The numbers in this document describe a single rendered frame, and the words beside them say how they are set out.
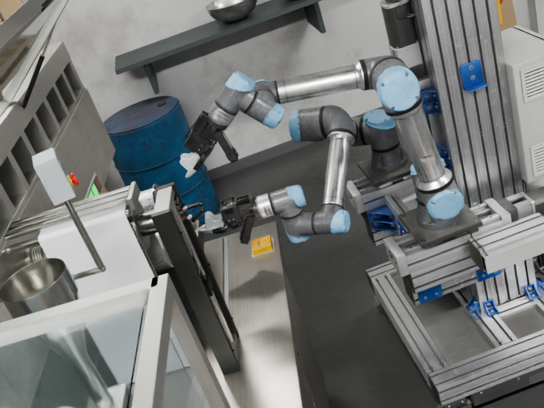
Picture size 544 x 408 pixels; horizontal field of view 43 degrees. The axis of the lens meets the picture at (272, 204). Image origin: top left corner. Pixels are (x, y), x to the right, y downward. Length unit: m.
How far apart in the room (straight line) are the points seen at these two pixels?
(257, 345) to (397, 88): 0.84
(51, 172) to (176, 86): 3.48
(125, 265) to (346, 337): 1.68
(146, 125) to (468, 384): 2.53
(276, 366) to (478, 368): 1.02
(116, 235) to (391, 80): 0.87
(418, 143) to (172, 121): 2.50
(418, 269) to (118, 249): 1.10
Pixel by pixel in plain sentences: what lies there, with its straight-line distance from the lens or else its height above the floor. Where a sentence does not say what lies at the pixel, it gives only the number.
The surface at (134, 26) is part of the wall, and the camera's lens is 4.82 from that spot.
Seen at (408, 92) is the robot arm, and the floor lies 1.39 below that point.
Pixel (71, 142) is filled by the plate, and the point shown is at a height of 1.39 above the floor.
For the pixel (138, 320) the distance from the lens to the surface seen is 1.07.
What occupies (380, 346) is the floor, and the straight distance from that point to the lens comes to 3.23.
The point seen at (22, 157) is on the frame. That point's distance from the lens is 2.26.
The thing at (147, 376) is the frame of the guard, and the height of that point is 1.60.
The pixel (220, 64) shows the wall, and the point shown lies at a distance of 4.91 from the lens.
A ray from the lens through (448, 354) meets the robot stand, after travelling 2.82.
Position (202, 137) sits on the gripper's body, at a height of 1.43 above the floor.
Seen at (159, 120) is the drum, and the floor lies 0.79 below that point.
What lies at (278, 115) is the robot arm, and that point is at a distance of 2.02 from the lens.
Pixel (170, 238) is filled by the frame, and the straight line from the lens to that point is 1.71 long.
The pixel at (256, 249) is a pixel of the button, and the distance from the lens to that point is 2.39.
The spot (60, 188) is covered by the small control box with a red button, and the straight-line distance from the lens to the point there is 1.50.
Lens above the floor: 2.17
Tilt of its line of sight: 28 degrees down
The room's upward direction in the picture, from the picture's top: 19 degrees counter-clockwise
